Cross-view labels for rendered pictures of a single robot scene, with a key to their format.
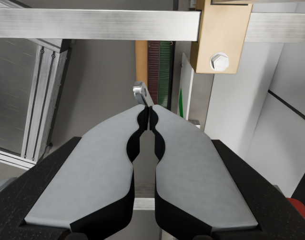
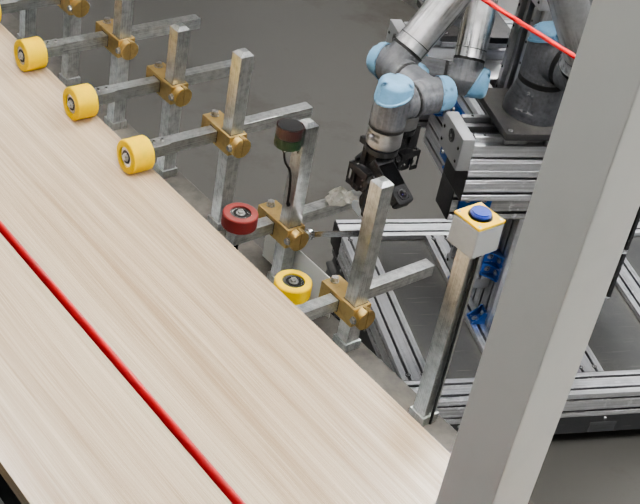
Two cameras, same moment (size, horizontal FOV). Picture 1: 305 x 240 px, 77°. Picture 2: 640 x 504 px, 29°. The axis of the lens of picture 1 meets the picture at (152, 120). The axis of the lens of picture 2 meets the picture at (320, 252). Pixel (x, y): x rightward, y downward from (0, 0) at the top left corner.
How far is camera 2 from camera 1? 264 cm
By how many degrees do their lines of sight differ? 37
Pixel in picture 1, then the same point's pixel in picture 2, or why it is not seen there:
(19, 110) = (408, 299)
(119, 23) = (383, 279)
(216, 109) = not seen: hidden behind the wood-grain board
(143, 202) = (310, 208)
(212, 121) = not seen: hidden behind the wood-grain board
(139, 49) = not seen: hidden behind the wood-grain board
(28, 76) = (421, 344)
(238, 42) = (334, 288)
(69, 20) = (402, 273)
